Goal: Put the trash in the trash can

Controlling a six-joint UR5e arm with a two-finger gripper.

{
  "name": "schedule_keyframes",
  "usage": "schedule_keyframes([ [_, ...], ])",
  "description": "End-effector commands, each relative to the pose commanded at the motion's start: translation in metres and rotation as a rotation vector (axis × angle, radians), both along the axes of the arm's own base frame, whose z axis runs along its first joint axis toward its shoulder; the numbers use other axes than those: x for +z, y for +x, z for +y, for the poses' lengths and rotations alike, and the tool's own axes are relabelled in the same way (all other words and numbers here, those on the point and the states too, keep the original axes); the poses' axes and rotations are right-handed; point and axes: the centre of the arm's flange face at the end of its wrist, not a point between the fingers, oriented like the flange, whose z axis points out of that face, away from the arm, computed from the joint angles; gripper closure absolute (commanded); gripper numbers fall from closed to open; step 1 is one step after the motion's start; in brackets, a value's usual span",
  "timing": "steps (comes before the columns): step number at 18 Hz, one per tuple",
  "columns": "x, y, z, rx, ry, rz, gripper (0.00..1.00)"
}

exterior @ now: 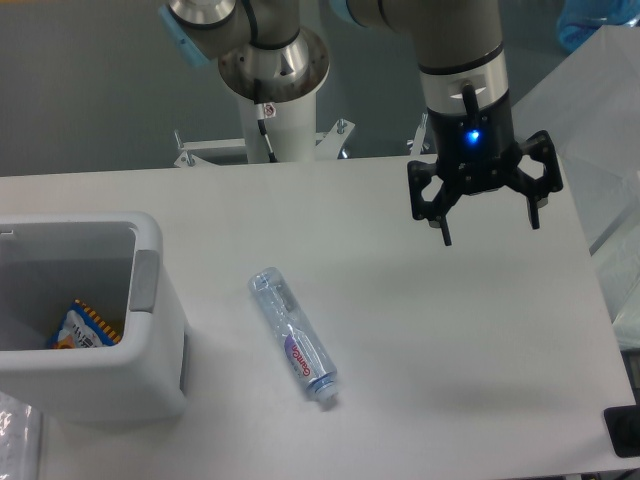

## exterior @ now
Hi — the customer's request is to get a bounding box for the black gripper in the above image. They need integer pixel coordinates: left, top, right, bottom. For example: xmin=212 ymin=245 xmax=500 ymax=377
xmin=406 ymin=97 xmax=565 ymax=247

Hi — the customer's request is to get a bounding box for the clear plastic water bottle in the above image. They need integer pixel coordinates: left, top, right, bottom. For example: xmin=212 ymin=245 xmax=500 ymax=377
xmin=248 ymin=267 xmax=338 ymax=405

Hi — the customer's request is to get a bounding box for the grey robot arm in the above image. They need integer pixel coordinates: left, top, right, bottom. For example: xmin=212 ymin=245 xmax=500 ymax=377
xmin=159 ymin=1 xmax=563 ymax=233

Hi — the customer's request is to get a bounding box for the white trash can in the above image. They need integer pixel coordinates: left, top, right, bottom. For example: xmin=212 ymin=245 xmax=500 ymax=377
xmin=1 ymin=212 xmax=187 ymax=422

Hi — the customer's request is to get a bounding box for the translucent plastic storage box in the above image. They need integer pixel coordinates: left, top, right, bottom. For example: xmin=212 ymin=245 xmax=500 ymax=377
xmin=514 ymin=26 xmax=639 ymax=350

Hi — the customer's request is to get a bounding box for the blue plastic bag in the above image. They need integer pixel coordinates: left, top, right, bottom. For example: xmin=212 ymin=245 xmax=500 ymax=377
xmin=556 ymin=0 xmax=639 ymax=53

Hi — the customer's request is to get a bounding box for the black device at edge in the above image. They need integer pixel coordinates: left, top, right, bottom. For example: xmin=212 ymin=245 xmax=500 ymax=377
xmin=603 ymin=405 xmax=639 ymax=458

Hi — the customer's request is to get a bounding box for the blue snack wrapper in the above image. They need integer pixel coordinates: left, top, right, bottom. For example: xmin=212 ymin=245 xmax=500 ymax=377
xmin=46 ymin=299 xmax=122 ymax=350

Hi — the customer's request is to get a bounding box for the clear plastic bag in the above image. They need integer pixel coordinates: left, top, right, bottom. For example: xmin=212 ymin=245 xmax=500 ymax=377
xmin=1 ymin=393 xmax=42 ymax=480

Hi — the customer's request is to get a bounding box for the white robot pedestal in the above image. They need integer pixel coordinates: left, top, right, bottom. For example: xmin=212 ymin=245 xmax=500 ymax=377
xmin=236 ymin=93 xmax=316 ymax=164

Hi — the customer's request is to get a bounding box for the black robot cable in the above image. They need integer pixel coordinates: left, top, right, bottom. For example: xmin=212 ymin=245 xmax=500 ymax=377
xmin=253 ymin=77 xmax=278 ymax=164

